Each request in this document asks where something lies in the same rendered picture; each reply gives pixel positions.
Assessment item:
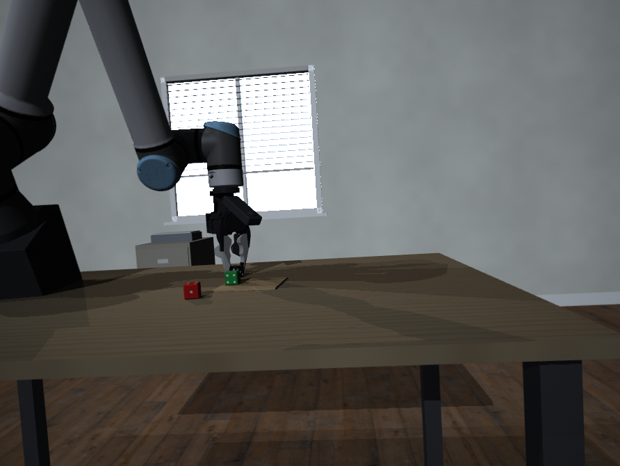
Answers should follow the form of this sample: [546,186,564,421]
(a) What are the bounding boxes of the black die with white pips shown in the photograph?
[230,265,244,277]

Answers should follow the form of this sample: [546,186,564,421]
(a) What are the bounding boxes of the red die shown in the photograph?
[183,282,201,300]

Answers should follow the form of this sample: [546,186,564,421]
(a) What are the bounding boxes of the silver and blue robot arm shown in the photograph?
[0,0,262,244]

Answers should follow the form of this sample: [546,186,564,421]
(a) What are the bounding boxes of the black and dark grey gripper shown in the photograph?
[206,188,251,272]

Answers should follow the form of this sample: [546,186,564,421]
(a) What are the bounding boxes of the green die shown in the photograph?
[225,270,240,285]

